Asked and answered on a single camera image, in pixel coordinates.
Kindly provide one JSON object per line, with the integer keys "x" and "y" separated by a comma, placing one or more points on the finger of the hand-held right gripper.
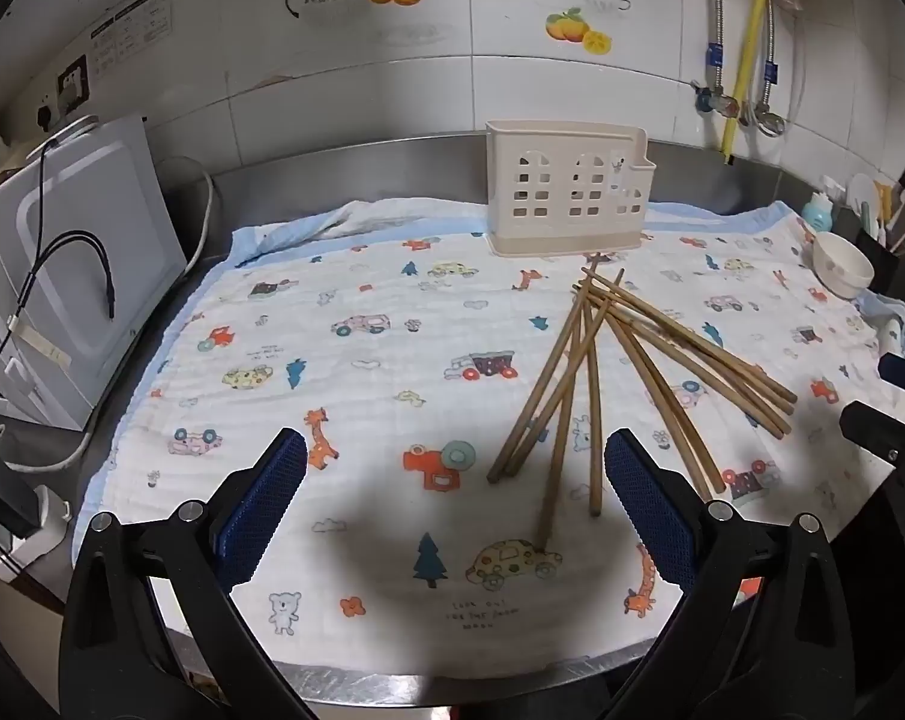
{"x": 902, "y": 370}
{"x": 884, "y": 429}

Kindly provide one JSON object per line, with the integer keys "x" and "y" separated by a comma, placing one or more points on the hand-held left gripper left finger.
{"x": 266, "y": 493}

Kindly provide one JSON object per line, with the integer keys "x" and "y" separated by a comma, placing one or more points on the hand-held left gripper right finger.
{"x": 646, "y": 511}

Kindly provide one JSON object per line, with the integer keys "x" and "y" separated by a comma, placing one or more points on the pile of wooden chopsticks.
{"x": 572, "y": 379}

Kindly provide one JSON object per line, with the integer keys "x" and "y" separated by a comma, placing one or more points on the cream plastic utensil holder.
{"x": 565, "y": 187}

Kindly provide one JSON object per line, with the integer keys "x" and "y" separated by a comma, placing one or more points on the black utensil container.
{"x": 884, "y": 259}

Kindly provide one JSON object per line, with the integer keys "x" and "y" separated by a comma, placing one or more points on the white ceramic bowl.
{"x": 842, "y": 264}

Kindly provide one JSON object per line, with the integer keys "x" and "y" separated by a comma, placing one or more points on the printed cartoon blanket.
{"x": 362, "y": 390}

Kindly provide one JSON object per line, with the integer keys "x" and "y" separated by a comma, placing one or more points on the blue and white bottle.
{"x": 818, "y": 212}

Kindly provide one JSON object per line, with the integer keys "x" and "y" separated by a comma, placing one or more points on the white plastic spatula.
{"x": 863, "y": 195}

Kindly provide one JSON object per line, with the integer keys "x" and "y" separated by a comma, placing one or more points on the black power adapter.
{"x": 6, "y": 495}

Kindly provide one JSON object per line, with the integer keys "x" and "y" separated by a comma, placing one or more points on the white microwave oven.
{"x": 85, "y": 277}

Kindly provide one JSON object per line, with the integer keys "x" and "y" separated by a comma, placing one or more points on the metal water valve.
{"x": 715, "y": 100}
{"x": 766, "y": 120}

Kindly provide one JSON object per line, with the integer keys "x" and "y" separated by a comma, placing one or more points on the wall socket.
{"x": 72, "y": 82}

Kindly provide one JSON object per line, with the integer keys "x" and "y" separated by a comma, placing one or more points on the white wall label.
{"x": 131, "y": 26}

